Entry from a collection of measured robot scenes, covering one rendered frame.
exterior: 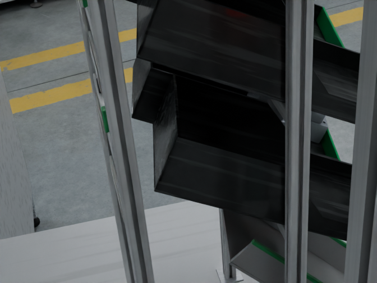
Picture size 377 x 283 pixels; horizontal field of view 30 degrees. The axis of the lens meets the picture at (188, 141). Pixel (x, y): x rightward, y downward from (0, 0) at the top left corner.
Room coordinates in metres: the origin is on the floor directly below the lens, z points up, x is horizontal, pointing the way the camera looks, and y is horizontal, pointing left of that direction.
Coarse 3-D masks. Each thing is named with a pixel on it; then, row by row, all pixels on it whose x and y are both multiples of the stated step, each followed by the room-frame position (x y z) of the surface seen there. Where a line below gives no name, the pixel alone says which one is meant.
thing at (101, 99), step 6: (90, 24) 0.65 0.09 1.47; (96, 84) 0.81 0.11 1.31; (96, 90) 0.80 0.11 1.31; (102, 102) 0.76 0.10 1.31; (276, 102) 0.61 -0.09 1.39; (282, 102) 0.60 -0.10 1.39; (282, 108) 0.59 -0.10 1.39; (282, 114) 0.59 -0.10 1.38; (108, 132) 0.69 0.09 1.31; (108, 138) 0.68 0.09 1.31; (282, 228) 0.59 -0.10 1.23; (282, 234) 0.59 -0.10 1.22
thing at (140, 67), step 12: (144, 60) 0.79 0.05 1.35; (132, 72) 0.84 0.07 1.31; (144, 72) 0.76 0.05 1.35; (156, 72) 0.73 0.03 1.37; (168, 72) 0.73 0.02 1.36; (180, 72) 0.86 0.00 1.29; (132, 84) 0.81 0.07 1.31; (144, 84) 0.73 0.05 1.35; (156, 84) 0.73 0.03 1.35; (168, 84) 0.73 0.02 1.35; (216, 84) 0.86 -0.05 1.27; (132, 96) 0.78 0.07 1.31; (144, 96) 0.73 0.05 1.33; (156, 96) 0.73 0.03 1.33; (132, 108) 0.74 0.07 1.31; (144, 108) 0.73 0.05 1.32; (156, 108) 0.73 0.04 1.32; (144, 120) 0.73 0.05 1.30; (312, 144) 0.79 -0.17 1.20; (324, 144) 0.79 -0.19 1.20; (336, 156) 0.74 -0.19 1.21
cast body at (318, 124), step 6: (312, 114) 0.79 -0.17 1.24; (318, 114) 0.79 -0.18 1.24; (312, 120) 0.79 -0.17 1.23; (318, 120) 0.79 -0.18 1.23; (324, 120) 0.81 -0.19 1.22; (312, 126) 0.79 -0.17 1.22; (318, 126) 0.79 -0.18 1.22; (324, 126) 0.79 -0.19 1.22; (312, 132) 0.79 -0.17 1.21; (318, 132) 0.79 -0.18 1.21; (324, 132) 0.79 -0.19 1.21; (312, 138) 0.79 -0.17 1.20; (318, 138) 0.79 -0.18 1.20
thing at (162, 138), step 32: (192, 96) 0.71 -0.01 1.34; (224, 96) 0.71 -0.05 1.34; (160, 128) 0.66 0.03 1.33; (192, 128) 0.71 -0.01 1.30; (224, 128) 0.71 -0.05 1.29; (256, 128) 0.71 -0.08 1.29; (160, 160) 0.61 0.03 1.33; (192, 160) 0.58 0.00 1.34; (224, 160) 0.58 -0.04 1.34; (256, 160) 0.58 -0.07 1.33; (320, 160) 0.71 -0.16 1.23; (160, 192) 0.58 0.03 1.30; (192, 192) 0.58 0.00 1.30; (224, 192) 0.58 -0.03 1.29; (256, 192) 0.58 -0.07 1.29; (320, 192) 0.66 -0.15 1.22; (320, 224) 0.58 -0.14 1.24
